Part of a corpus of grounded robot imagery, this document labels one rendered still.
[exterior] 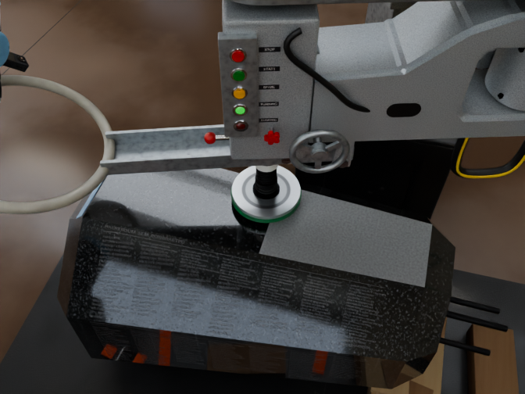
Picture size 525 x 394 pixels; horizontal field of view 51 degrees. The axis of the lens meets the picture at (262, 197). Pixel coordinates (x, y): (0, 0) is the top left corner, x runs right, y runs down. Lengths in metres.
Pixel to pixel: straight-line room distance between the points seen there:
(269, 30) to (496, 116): 0.64
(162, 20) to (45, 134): 1.19
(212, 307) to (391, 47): 0.90
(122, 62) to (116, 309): 2.14
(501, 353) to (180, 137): 1.51
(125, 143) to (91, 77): 1.96
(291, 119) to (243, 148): 0.15
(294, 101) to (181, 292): 0.72
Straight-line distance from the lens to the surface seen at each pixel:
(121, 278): 1.77
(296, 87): 1.28
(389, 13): 2.01
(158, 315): 1.75
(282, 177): 1.74
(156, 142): 1.63
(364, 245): 1.67
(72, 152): 3.14
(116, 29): 3.93
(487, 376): 2.36
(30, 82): 1.78
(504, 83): 1.50
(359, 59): 1.33
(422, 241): 1.72
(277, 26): 1.17
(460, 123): 1.48
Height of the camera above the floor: 2.17
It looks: 52 degrees down
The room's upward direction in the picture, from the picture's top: straight up
